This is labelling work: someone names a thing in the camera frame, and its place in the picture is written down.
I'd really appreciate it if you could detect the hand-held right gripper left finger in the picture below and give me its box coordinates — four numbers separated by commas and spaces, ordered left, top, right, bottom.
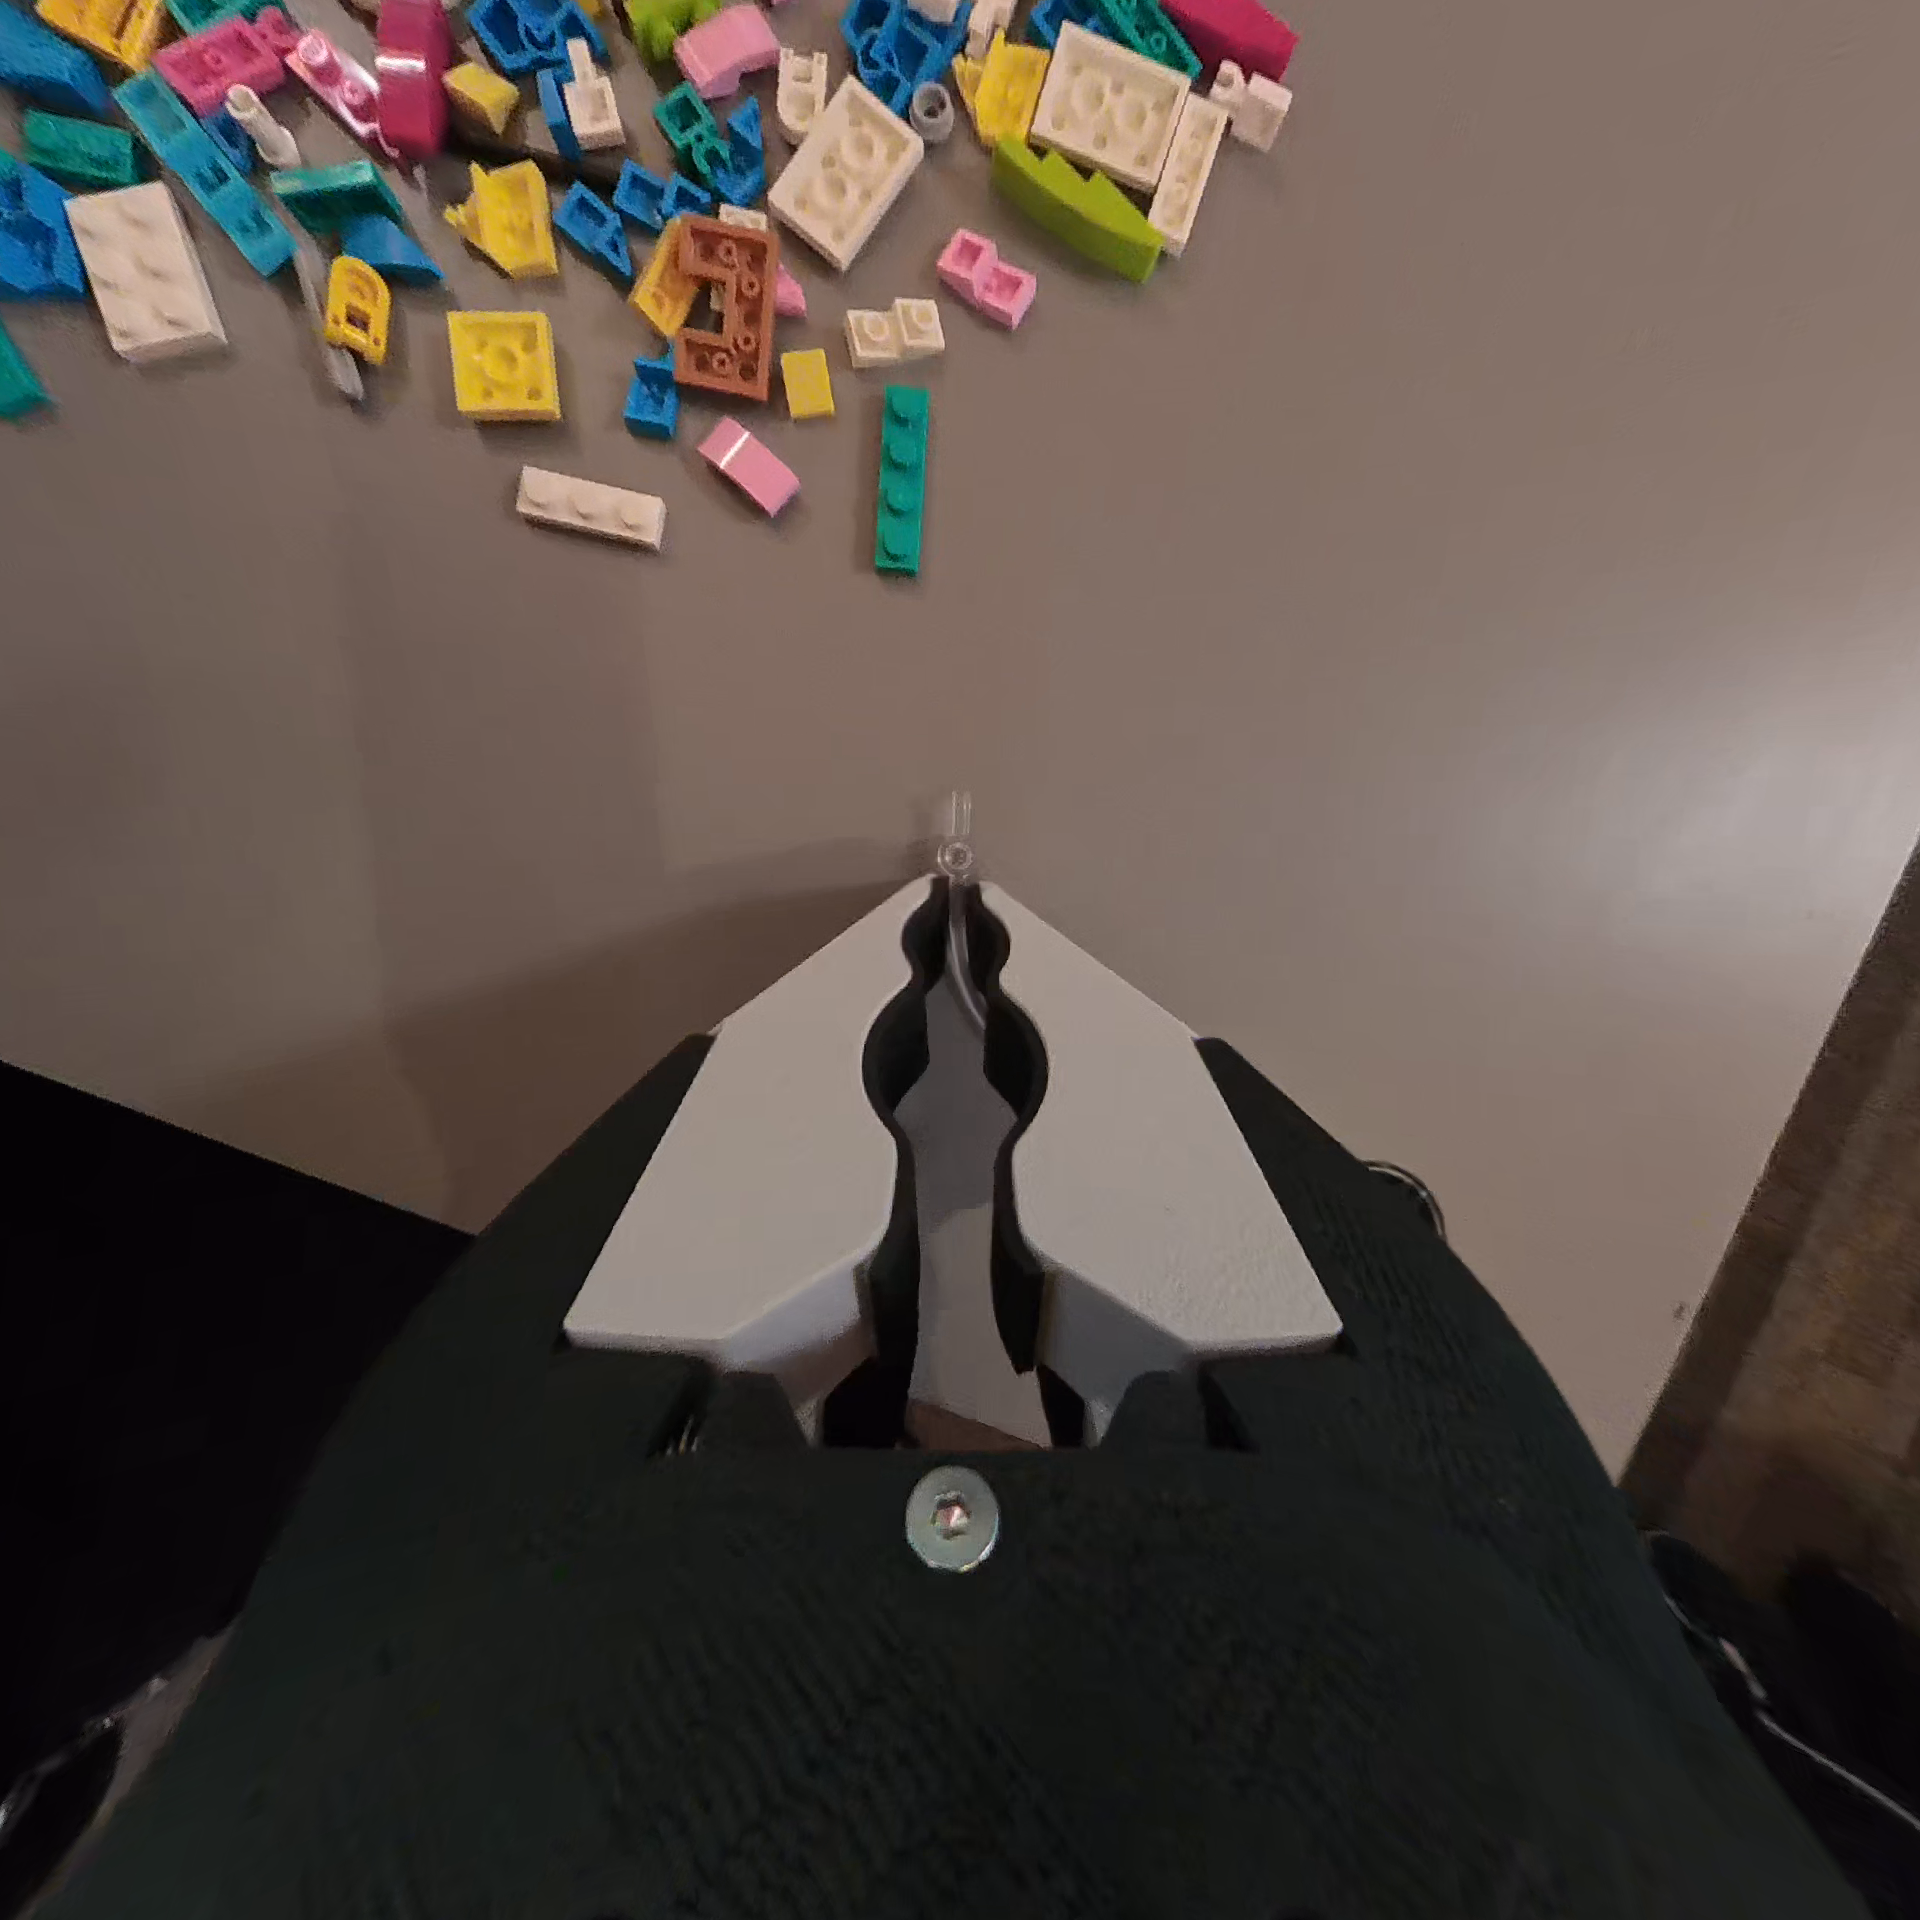
562, 873, 954, 1450

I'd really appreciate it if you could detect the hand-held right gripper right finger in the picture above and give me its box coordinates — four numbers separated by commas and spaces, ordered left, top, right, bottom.
956, 873, 1343, 1451

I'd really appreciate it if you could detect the clear plastic toy tube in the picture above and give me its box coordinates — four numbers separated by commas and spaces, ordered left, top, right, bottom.
930, 792, 1000, 1038

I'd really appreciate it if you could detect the pile of colourful toy bricks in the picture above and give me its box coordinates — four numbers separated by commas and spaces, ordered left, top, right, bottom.
0, 0, 1299, 580

